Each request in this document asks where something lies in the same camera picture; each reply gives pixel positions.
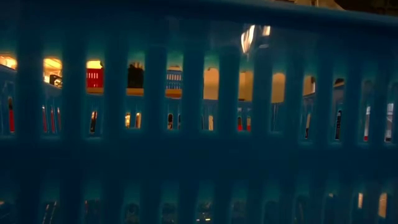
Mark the light wooden shelf board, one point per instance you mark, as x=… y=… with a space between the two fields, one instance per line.
x=136 y=91

